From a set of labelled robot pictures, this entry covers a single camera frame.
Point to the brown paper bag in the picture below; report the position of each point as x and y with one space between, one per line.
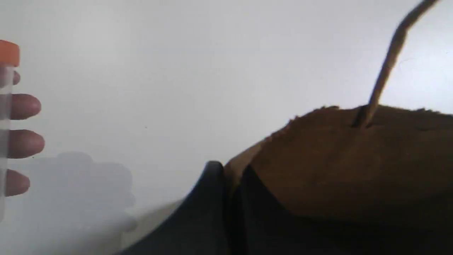
373 163

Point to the person's right hand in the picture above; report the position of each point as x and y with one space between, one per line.
22 143

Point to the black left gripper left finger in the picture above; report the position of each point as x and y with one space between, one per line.
197 226

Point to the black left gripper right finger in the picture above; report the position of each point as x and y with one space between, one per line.
264 227

